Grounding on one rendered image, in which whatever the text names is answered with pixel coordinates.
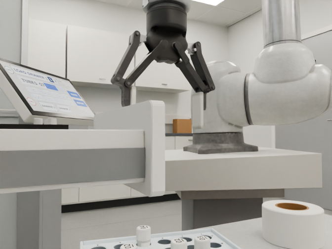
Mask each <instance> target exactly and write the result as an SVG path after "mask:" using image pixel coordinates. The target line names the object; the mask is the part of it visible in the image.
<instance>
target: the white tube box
mask: <svg viewBox="0 0 332 249"><path fill-rule="evenodd" d="M196 236H207V237H209V238H210V249H241V248H240V247H238V246H237V245H236V244H234V243H233V242H231V241H230V240H229V239H227V238H226V237H224V236H223V235H221V234H220V233H219V232H217V231H216V230H214V229H213V228H207V229H198V230H188V231H178V232H168V233H158V234H151V240H150V246H148V247H138V246H137V249H170V242H171V240H173V239H175V238H182V239H185V240H186V241H187V249H194V238H195V237H196ZM124 244H135V245H137V241H136V236H129V237H119V238H109V239H100V240H90V241H81V242H80V249H120V247H121V246H122V245H124Z"/></svg>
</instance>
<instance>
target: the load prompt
mask: <svg viewBox="0 0 332 249"><path fill-rule="evenodd" d="M10 67H11V68H12V70H13V71H14V72H15V73H16V74H19V75H23V76H27V77H30V78H34V79H38V80H41V81H45V82H49V83H54V84H57V85H60V84H59V82H58V81H57V80H56V78H53V77H50V76H46V75H43V74H40V73H36V72H33V71H29V70H26V69H23V68H19V67H16V66H13V65H10Z"/></svg>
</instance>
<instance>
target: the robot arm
mask: <svg viewBox="0 0 332 249"><path fill-rule="evenodd" d="M142 7H143V10H144V12H145V13H146V32H147V34H146V36H145V35H142V34H140V32H139V31H134V32H133V33H132V34H131V35H130V36H129V42H128V47H127V49H126V51H125V53H124V55H123V57H122V59H121V61H120V63H119V65H118V66H117V68H116V70H115V72H114V74H113V76H112V78H111V83H112V84H115V85H118V86H119V87H120V89H121V90H122V93H121V105H122V107H125V106H129V105H133V104H136V87H135V86H132V87H131V85H132V84H133V83H134V82H135V81H136V80H137V79H138V77H139V76H140V75H141V74H142V73H143V72H144V71H145V69H146V68H147V67H148V66H149V65H150V64H151V63H152V61H153V60H155V61H156V62H157V63H163V62H165V63H167V64H173V63H174V64H175V65H176V67H177V68H179V69H180V70H181V72H182V73H183V75H184V76H185V78H186V79H187V81H188V82H189V84H190V85H191V87H192V91H191V121H192V129H193V144H191V145H188V146H184V147H183V151H188V152H193V153H198V154H216V153H234V152H256V151H258V146H254V145H250V144H246V143H245V142H244V136H243V127H245V126H249V125H291V124H297V123H301V122H305V121H308V120H311V119H314V118H316V117H318V116H320V115H322V114H324V113H326V112H328V111H330V110H331V109H332V72H331V70H330V69H329V68H328V67H327V66H325V65H323V64H316V62H315V59H314V56H313V52H312V51H311V50H310V49H309V48H307V47H306V46H305V45H303V44H301V26H300V5H299V0H262V24H263V50H262V51H261V52H260V54H259V55H258V56H257V58H256V60H255V65H254V69H253V73H241V69H240V67H239V66H237V65H236V64H235V63H233V62H230V61H227V60H216V61H211V62H207V63H206V62H205V60H204V57H203V55H202V48H201V43H200V42H199V41H197V42H195V43H188V42H187V41H186V33H187V13H188V12H189V11H190V8H191V0H142ZM143 42H144V44H145V46H146V47H147V49H148V51H149V52H148V53H147V54H146V56H145V57H144V58H143V59H142V61H141V62H140V63H139V64H138V65H137V66H136V67H135V68H134V69H133V71H132V72H131V73H130V74H129V75H128V76H127V77H126V79H124V78H123V76H124V74H125V72H126V70H127V68H128V66H129V65H130V63H131V61H132V59H133V57H134V55H135V53H136V51H137V49H138V47H139V46H141V45H142V43H143ZM186 50H188V54H189V55H190V57H191V61H192V63H193V65H194V68H195V69H194V68H193V66H192V65H191V63H190V59H189V57H188V56H187V54H186V53H185V51H186ZM180 59H181V60H180Z"/></svg>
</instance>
